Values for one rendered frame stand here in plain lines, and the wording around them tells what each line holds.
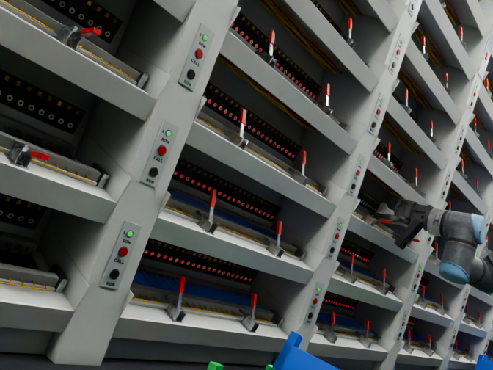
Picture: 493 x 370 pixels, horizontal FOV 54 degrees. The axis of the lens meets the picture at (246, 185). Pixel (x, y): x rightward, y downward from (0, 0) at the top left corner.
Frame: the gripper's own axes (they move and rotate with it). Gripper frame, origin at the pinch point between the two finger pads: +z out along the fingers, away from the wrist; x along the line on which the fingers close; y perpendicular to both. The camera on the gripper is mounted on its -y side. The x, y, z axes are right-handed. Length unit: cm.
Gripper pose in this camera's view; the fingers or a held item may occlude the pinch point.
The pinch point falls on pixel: (374, 216)
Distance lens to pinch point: 182.4
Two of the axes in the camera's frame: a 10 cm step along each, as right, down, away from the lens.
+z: -7.5, -1.2, 6.5
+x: -6.0, -3.0, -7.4
